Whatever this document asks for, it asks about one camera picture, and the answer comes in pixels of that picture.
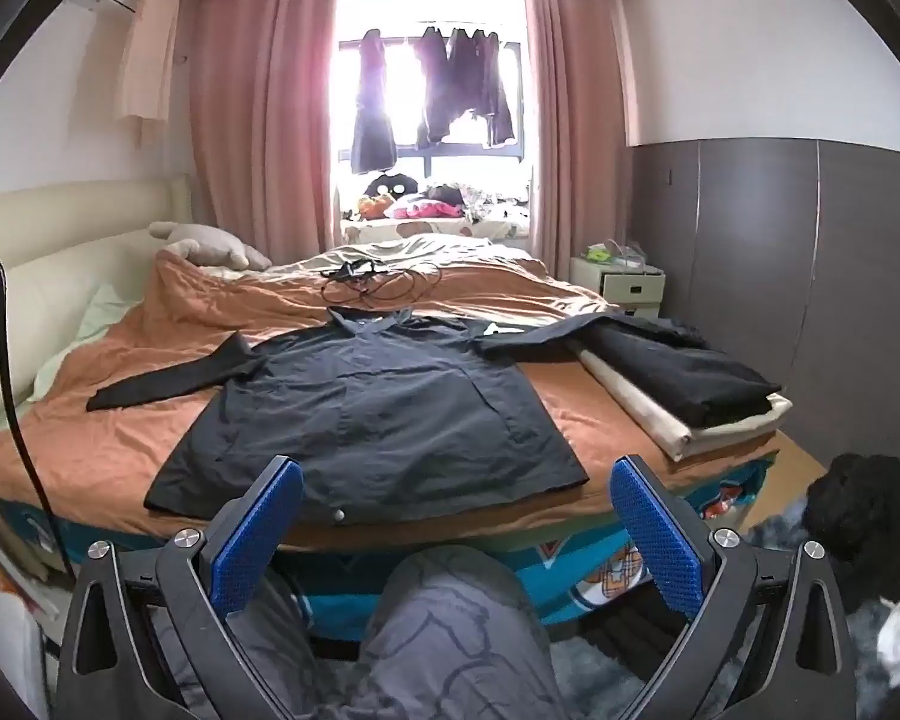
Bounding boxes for black cable bundle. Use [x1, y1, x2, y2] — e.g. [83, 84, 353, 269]
[321, 260, 443, 310]

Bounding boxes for pale green pillow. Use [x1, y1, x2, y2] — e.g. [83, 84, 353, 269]
[30, 283, 143, 402]

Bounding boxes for white nightstand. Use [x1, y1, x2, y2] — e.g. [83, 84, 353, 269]
[570, 255, 667, 320]

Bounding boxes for cream bed headboard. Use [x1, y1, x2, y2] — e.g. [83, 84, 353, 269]
[0, 174, 196, 436]

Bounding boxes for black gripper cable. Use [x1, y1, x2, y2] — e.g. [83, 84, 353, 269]
[0, 244, 76, 578]

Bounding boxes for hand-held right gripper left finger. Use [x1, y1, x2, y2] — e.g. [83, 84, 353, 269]
[58, 454, 305, 720]

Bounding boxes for black fluffy cloth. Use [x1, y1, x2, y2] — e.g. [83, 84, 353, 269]
[804, 452, 900, 608]

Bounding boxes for floral cloth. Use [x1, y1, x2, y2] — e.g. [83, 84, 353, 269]
[457, 187, 530, 226]

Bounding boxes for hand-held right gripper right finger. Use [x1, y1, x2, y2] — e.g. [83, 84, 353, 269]
[609, 454, 860, 720]

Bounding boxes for beige hanging cloth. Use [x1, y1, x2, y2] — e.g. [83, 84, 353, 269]
[114, 0, 181, 147]

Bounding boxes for blue printed bed sheet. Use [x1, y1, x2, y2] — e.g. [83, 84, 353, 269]
[0, 457, 766, 623]

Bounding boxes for black penguin plush toy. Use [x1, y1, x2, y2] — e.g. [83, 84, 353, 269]
[364, 171, 419, 200]

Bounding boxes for beige plush toy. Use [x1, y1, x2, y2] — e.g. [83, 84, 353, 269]
[148, 221, 272, 271]

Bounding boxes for orange blanket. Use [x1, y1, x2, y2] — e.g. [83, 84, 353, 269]
[0, 247, 781, 548]

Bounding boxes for black shirt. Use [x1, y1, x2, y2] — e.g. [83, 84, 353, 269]
[86, 307, 608, 526]

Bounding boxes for person's grey patterned pants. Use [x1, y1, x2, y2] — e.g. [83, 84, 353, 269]
[232, 546, 563, 720]

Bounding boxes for folded beige cloth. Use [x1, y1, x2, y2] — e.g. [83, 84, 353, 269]
[577, 349, 792, 460]

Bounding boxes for folded black clothes stack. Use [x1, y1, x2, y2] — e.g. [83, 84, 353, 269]
[581, 315, 785, 427]

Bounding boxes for dark hanging jacket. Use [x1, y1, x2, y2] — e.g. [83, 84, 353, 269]
[414, 25, 455, 151]
[450, 28, 515, 147]

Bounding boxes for pink plush toy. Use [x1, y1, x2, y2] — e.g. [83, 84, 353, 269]
[390, 195, 466, 220]

